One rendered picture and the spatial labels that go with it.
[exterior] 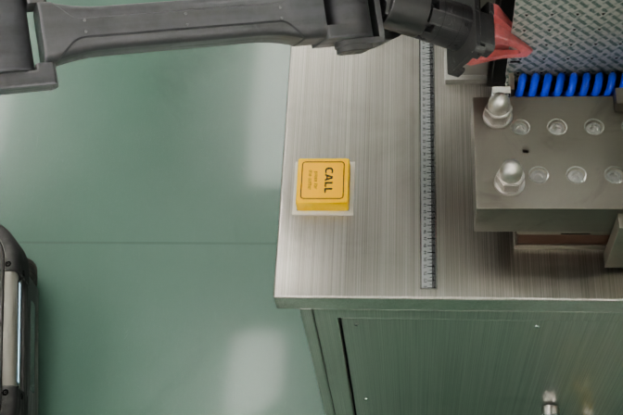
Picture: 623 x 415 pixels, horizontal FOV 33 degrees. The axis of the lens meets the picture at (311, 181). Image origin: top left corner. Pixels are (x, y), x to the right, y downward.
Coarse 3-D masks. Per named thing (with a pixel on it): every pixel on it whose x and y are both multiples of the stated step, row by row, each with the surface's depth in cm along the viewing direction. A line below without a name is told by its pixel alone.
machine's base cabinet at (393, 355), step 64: (320, 320) 141; (384, 320) 140; (448, 320) 139; (512, 320) 138; (576, 320) 137; (320, 384) 164; (384, 384) 164; (448, 384) 162; (512, 384) 161; (576, 384) 160
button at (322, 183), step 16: (304, 160) 142; (320, 160) 141; (336, 160) 141; (304, 176) 140; (320, 176) 140; (336, 176) 140; (304, 192) 139; (320, 192) 139; (336, 192) 139; (304, 208) 140; (320, 208) 140; (336, 208) 139
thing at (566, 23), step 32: (544, 0) 120; (576, 0) 120; (608, 0) 120; (512, 32) 126; (544, 32) 126; (576, 32) 125; (608, 32) 125; (512, 64) 132; (544, 64) 131; (576, 64) 131; (608, 64) 131
